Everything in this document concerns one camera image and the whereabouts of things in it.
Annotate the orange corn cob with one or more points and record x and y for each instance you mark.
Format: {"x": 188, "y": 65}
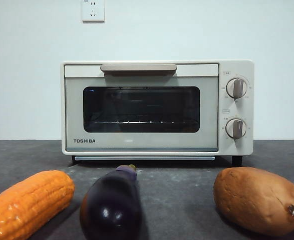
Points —
{"x": 29, "y": 202}

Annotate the brown sweet potato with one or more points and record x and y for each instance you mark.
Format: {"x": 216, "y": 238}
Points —
{"x": 257, "y": 200}

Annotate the cream Toshiba toaster oven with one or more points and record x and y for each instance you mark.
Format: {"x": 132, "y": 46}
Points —
{"x": 233, "y": 150}

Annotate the white wall power socket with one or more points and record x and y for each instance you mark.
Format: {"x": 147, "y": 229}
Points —
{"x": 93, "y": 12}

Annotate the beige round oven knob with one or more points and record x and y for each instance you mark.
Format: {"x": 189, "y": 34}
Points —
{"x": 237, "y": 87}
{"x": 236, "y": 128}

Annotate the purple eggplant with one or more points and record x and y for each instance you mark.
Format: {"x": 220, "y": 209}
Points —
{"x": 111, "y": 207}

